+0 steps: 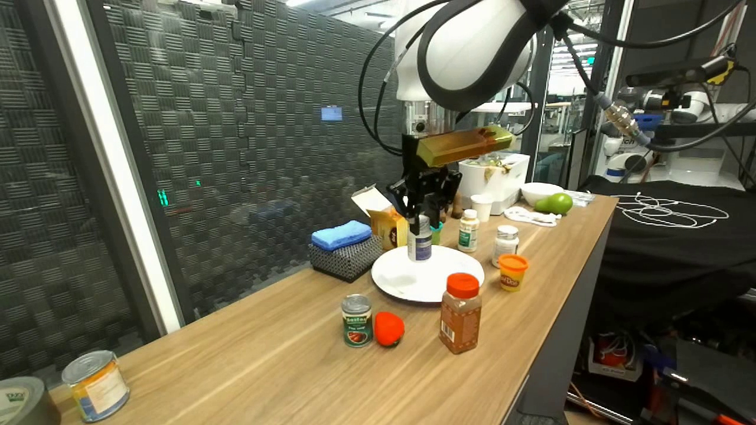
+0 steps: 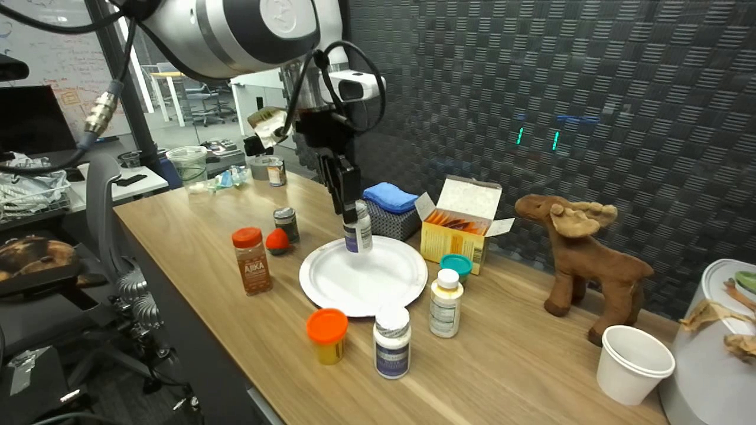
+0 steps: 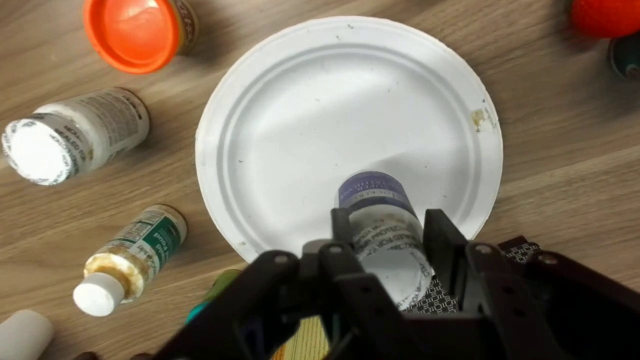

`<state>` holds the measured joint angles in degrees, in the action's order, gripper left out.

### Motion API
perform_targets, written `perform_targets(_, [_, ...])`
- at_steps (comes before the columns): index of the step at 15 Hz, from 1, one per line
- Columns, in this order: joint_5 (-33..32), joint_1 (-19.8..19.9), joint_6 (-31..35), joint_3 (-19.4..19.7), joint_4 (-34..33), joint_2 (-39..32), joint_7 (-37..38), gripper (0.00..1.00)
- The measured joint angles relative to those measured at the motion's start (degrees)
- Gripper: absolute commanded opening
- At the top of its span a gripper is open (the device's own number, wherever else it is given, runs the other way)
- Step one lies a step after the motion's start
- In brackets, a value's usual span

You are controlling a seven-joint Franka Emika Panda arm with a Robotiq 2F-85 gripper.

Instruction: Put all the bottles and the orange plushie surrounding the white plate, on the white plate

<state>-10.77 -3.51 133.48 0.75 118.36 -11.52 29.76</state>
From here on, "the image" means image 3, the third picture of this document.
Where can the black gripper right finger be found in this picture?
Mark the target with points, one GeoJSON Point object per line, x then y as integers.
{"type": "Point", "coordinates": [533, 306]}

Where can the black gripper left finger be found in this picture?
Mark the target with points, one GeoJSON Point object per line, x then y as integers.
{"type": "Point", "coordinates": [280, 306]}

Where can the white bottle purple label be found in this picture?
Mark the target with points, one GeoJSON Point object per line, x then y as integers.
{"type": "Point", "coordinates": [383, 226]}

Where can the slim white bottle green label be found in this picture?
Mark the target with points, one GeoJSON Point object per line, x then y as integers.
{"type": "Point", "coordinates": [132, 257]}

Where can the large white bottle blue label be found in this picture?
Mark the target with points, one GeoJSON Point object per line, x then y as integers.
{"type": "Point", "coordinates": [80, 132]}

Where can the small orange cup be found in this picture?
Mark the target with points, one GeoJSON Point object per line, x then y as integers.
{"type": "Point", "coordinates": [132, 31]}

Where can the white paper plate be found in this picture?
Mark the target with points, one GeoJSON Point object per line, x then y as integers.
{"type": "Point", "coordinates": [332, 106]}

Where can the white paper cup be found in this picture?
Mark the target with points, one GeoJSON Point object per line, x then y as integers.
{"type": "Point", "coordinates": [22, 332]}

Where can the red tomato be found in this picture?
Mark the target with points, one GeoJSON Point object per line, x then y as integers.
{"type": "Point", "coordinates": [607, 14]}

